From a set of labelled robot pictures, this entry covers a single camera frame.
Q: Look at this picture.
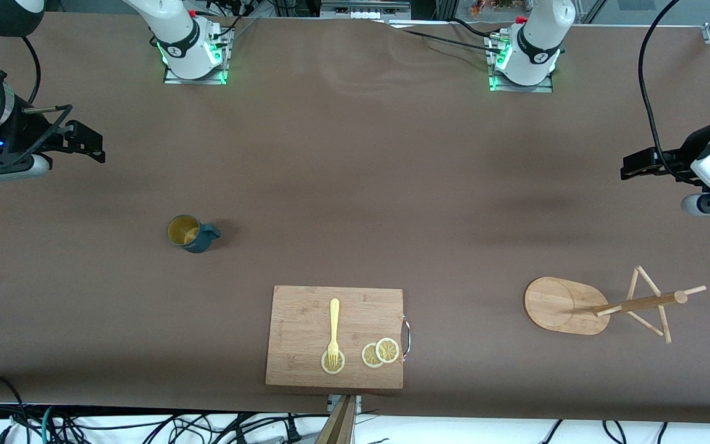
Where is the wooden mug rack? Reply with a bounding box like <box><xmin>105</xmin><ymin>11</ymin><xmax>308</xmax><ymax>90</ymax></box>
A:
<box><xmin>523</xmin><ymin>266</ymin><xmax>708</xmax><ymax>344</ymax></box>

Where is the yellow plastic fork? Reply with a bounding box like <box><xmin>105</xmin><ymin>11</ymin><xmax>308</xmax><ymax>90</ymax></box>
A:
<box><xmin>327</xmin><ymin>298</ymin><xmax>341</xmax><ymax>368</ymax></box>

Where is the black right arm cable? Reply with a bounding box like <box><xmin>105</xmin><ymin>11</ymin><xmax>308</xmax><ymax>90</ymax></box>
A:
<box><xmin>0</xmin><ymin>28</ymin><xmax>73</xmax><ymax>170</ymax></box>

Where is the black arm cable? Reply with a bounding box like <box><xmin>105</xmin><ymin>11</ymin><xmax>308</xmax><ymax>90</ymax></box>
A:
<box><xmin>638</xmin><ymin>0</ymin><xmax>701</xmax><ymax>181</ymax></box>
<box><xmin>0</xmin><ymin>28</ymin><xmax>73</xmax><ymax>170</ymax></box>

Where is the bamboo cutting board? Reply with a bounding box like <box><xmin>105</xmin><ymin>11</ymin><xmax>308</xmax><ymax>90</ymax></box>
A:
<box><xmin>265</xmin><ymin>285</ymin><xmax>405</xmax><ymax>390</ymax></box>

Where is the teal mug yellow inside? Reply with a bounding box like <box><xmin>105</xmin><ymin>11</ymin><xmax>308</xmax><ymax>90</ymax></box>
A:
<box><xmin>167</xmin><ymin>214</ymin><xmax>222</xmax><ymax>254</ymax></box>

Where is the grey power strip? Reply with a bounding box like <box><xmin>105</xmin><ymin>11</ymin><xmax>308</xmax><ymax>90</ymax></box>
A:
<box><xmin>321</xmin><ymin>0</ymin><xmax>412</xmax><ymax>20</ymax></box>

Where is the black table cable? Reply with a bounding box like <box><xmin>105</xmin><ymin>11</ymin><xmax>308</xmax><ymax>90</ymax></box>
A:
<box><xmin>392</xmin><ymin>17</ymin><xmax>507</xmax><ymax>55</ymax></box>

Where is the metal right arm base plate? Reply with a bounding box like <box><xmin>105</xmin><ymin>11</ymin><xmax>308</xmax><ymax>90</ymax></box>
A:
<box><xmin>163</xmin><ymin>23</ymin><xmax>234</xmax><ymax>85</ymax></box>

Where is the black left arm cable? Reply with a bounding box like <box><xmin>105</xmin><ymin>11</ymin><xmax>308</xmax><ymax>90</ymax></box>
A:
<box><xmin>638</xmin><ymin>0</ymin><xmax>701</xmax><ymax>181</ymax></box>

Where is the metal post bracket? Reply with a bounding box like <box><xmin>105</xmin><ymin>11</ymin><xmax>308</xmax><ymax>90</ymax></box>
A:
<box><xmin>328</xmin><ymin>395</ymin><xmax>363</xmax><ymax>414</ymax></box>

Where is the teal floor cable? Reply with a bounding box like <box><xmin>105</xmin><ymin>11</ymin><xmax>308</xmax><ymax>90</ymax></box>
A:
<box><xmin>39</xmin><ymin>405</ymin><xmax>61</xmax><ymax>444</ymax></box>

